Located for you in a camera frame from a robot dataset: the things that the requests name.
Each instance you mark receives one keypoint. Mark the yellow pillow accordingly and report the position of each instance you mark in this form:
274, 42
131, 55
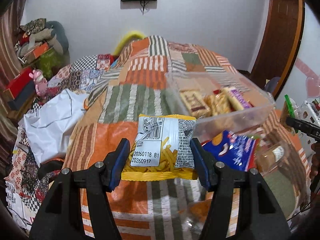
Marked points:
127, 39

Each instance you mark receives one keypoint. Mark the yellow fries snack bag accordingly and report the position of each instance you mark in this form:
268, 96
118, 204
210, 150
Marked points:
161, 149

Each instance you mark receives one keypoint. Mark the person's right hand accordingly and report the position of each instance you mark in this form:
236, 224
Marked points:
315, 160

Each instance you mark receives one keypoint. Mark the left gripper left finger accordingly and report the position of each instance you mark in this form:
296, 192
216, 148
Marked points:
60, 214

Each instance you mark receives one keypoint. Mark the patchwork striped quilt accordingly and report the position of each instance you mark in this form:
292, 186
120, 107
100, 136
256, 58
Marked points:
136, 85

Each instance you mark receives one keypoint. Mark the white sticker-covered suitcase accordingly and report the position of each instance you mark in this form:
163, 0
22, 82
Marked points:
308, 112

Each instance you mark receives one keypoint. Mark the grey plush cushion pile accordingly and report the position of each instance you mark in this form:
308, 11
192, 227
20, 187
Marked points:
41, 31

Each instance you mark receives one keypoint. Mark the blue snack bag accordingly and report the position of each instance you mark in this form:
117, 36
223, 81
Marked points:
234, 150

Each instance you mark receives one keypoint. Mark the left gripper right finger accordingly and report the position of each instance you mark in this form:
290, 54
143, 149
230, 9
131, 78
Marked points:
259, 217

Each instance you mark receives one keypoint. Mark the striped red curtain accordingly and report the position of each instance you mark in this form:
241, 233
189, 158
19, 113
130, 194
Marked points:
10, 67

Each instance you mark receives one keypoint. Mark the white plastic bag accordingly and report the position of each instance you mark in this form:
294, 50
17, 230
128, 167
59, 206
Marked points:
49, 128

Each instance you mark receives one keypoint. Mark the pink plush toy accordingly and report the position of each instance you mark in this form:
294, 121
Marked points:
41, 83

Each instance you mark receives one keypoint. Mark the purple biscuit pack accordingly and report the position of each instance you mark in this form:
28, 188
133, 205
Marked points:
236, 99

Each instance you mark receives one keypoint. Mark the long biscuit pack orange ends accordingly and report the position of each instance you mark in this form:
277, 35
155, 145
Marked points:
218, 104

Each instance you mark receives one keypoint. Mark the brown biscuit pack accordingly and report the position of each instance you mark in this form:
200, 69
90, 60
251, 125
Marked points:
195, 104

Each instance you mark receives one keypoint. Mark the dark blue box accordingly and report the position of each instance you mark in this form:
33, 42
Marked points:
23, 96

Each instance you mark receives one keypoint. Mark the green patterned box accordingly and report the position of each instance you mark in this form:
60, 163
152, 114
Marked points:
49, 63

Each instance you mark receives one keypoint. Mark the round cracker roll pack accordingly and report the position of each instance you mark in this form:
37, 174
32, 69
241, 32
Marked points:
268, 158

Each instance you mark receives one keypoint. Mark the orange shoe box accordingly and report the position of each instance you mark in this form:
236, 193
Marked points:
36, 52

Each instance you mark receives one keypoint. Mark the clear plastic storage box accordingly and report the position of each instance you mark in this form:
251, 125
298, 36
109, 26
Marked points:
211, 83

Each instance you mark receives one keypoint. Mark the red gift box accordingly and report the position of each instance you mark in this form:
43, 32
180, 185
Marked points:
16, 85

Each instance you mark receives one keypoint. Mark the clear cookie bag green clip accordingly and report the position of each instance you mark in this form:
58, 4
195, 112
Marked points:
290, 109

